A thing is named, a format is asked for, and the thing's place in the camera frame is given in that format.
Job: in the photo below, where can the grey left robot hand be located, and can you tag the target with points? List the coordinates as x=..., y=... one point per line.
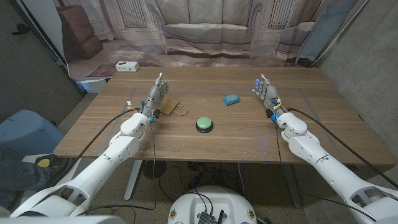
x=155, y=95

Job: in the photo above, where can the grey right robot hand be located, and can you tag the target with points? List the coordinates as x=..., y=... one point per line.
x=269, y=93

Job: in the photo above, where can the green push button black base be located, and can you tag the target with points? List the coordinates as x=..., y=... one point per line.
x=204, y=123

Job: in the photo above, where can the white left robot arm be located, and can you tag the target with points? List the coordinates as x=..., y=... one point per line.
x=102, y=165

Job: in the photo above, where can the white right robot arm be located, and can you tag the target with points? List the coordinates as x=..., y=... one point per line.
x=329, y=168

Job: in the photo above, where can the blue toy telephone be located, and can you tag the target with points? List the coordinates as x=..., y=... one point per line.
x=231, y=99

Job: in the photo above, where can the white power box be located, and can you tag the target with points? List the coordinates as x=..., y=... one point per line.
x=127, y=66

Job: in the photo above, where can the black round grille disc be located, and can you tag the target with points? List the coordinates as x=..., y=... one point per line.
x=154, y=169

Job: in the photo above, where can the printed living room backdrop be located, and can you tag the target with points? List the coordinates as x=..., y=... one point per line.
x=205, y=34

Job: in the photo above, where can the white table leg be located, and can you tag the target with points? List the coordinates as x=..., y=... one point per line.
x=133, y=180

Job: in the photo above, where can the grey table leg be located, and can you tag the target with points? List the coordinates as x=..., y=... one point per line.
x=292, y=186

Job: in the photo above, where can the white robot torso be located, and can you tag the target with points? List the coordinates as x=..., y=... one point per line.
x=192, y=202

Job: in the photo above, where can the black yellow shoe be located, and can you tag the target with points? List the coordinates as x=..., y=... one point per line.
x=46, y=162

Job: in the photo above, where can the blue upholstered seat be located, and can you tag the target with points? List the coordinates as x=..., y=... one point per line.
x=28, y=130

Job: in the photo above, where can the black electronics module on torso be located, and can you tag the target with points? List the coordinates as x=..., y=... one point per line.
x=206, y=217

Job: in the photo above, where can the person's leg in jeans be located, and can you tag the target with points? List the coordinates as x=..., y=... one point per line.
x=21, y=171

